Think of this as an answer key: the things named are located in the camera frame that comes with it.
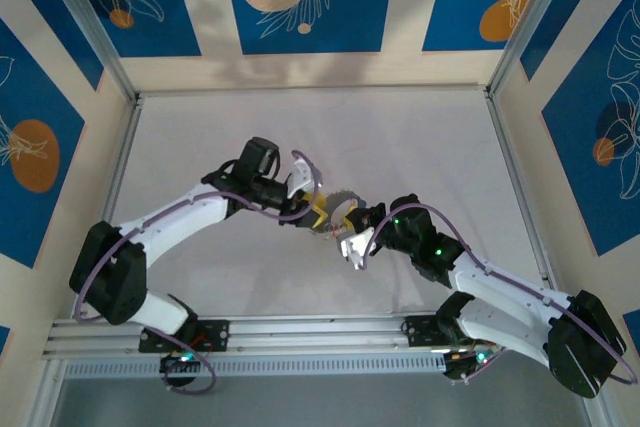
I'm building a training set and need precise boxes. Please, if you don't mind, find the controller board green light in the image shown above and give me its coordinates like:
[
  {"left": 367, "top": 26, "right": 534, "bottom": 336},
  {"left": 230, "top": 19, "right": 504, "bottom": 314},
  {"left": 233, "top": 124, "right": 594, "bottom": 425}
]
[
  {"left": 442, "top": 346, "right": 501, "bottom": 381},
  {"left": 158, "top": 351, "right": 202, "bottom": 374}
]

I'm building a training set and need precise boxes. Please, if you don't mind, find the grey slotted cable duct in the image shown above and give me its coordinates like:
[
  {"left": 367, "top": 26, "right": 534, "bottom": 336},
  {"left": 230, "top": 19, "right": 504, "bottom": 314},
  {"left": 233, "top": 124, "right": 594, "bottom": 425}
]
[{"left": 62, "top": 351, "right": 451, "bottom": 379}]

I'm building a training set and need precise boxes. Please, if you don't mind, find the aluminium back rail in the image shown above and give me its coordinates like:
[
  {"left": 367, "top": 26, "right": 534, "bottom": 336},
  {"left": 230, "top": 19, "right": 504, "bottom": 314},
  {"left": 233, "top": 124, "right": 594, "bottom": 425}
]
[{"left": 133, "top": 82, "right": 494, "bottom": 98}]

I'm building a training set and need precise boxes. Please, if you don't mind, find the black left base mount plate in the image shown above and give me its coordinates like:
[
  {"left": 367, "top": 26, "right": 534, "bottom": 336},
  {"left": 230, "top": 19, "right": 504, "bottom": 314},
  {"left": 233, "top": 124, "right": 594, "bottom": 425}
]
[{"left": 138, "top": 319, "right": 232, "bottom": 354}]

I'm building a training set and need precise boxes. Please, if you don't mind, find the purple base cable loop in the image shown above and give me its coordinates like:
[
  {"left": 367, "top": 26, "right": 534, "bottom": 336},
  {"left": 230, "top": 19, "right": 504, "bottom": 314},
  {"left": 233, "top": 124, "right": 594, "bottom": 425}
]
[{"left": 147, "top": 326, "right": 217, "bottom": 394}]

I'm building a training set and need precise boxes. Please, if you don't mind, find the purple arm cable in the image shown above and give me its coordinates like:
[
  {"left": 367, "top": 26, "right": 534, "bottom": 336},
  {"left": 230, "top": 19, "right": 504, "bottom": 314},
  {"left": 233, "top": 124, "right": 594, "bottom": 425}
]
[
  {"left": 363, "top": 202, "right": 639, "bottom": 388},
  {"left": 72, "top": 149, "right": 324, "bottom": 324}
]

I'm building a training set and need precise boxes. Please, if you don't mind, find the aluminium side rail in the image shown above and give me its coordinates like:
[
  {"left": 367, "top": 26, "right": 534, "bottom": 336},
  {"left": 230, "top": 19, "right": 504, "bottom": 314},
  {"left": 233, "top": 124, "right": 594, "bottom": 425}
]
[
  {"left": 487, "top": 89, "right": 621, "bottom": 427},
  {"left": 27, "top": 96, "right": 146, "bottom": 427}
]

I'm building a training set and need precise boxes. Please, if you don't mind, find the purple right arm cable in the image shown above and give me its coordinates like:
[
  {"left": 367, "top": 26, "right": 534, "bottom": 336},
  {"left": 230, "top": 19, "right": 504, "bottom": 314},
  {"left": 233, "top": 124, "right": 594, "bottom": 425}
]
[{"left": 363, "top": 202, "right": 639, "bottom": 388}]

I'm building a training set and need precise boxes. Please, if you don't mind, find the large metal keyring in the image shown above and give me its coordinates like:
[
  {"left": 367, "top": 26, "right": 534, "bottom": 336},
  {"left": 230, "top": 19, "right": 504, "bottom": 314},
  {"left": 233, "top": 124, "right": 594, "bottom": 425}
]
[{"left": 323, "top": 189, "right": 359, "bottom": 229}]

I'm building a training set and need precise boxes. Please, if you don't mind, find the aluminium front rail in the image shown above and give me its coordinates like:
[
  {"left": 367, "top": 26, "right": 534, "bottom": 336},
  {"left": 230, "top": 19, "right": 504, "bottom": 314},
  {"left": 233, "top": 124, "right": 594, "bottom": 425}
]
[{"left": 42, "top": 314, "right": 594, "bottom": 361}]

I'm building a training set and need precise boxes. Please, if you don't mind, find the aluminium frame post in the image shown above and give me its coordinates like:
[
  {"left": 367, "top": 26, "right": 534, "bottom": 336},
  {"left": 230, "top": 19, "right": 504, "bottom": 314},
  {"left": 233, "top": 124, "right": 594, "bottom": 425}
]
[
  {"left": 487, "top": 0, "right": 589, "bottom": 98},
  {"left": 37, "top": 0, "right": 141, "bottom": 103}
]

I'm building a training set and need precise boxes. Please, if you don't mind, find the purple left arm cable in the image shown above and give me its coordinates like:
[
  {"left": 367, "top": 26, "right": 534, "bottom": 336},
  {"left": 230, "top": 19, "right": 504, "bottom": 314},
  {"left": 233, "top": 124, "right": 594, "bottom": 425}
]
[{"left": 72, "top": 149, "right": 324, "bottom": 324}]

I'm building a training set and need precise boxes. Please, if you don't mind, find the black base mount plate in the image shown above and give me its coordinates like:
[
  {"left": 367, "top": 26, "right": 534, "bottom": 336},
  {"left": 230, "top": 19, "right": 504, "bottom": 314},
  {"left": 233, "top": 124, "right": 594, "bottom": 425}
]
[
  {"left": 138, "top": 319, "right": 232, "bottom": 354},
  {"left": 403, "top": 314, "right": 499, "bottom": 349}
]

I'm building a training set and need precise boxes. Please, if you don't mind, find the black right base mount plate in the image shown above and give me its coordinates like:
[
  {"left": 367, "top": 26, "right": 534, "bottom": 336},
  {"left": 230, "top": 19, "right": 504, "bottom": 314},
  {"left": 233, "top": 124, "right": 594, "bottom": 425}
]
[{"left": 403, "top": 314, "right": 499, "bottom": 349}]

